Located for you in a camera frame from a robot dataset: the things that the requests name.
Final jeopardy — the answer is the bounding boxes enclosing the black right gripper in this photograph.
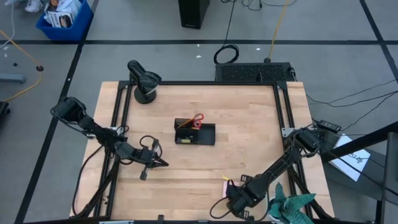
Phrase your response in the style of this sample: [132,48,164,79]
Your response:
[225,174,265,220]

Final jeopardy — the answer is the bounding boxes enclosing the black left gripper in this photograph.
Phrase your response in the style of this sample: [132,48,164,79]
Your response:
[123,139,170,180]

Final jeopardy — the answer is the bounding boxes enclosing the pink sticky note pad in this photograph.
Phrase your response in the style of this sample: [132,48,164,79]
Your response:
[222,181,240,198]

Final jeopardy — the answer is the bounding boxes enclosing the orange pencil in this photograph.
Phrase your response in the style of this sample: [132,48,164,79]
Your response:
[177,121,201,131]
[177,119,196,129]

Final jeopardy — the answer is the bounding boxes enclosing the black mesh desk organizer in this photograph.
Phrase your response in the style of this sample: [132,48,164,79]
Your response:
[174,118,216,146]

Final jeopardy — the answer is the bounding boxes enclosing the red-handled scissors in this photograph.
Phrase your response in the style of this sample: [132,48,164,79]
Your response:
[192,113,205,130]

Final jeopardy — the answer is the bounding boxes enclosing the white plant pot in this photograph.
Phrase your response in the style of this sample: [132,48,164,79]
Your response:
[262,198,282,223]

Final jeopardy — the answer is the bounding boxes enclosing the teal artificial plant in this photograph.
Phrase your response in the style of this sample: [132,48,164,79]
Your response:
[267,182,317,224]

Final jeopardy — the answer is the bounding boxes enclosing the black desk lamp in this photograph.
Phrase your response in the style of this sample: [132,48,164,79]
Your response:
[127,59,163,105]

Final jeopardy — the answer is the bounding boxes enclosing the black power adapter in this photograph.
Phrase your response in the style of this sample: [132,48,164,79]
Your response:
[316,119,342,134]

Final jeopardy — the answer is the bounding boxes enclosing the white printed paper sheet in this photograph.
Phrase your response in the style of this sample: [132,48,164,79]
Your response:
[328,133,372,182]

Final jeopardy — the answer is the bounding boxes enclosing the black perforated box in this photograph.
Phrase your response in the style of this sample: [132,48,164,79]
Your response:
[215,62,295,83]

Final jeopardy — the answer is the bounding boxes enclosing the black metal stand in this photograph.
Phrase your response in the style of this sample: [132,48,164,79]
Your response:
[320,121,398,224]

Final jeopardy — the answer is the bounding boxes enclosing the black computer tower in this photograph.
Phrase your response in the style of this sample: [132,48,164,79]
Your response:
[177,0,211,30]

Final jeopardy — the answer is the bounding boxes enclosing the blue plastic bin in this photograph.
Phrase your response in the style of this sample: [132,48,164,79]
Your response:
[35,0,95,42]

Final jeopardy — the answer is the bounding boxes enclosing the grey floor bar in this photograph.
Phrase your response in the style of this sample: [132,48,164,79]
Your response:
[0,73,27,83]

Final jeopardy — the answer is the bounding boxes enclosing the magazines and papers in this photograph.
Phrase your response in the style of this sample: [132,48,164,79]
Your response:
[43,0,82,29]

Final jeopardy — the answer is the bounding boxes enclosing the person's white shoe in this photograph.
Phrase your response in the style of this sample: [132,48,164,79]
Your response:
[24,0,44,14]

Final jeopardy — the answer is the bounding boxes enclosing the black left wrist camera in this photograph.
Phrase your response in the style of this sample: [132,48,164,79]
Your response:
[138,147,154,162]

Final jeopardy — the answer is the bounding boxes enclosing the black left camera cable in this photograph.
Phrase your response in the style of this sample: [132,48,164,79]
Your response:
[139,134,163,151]

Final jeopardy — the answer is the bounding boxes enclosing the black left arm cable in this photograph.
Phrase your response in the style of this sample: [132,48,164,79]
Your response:
[72,144,109,218]

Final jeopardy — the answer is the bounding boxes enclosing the black table frame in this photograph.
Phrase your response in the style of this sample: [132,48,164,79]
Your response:
[71,80,335,223]

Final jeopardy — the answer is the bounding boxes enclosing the black coiled floor cable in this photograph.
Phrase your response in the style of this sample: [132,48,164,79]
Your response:
[213,0,241,65]

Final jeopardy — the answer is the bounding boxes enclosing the yellow hanging cable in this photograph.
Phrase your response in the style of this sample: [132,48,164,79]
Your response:
[263,0,290,64]

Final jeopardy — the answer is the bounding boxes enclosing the yellow floor cable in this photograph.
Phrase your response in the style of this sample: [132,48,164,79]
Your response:
[0,29,45,103]

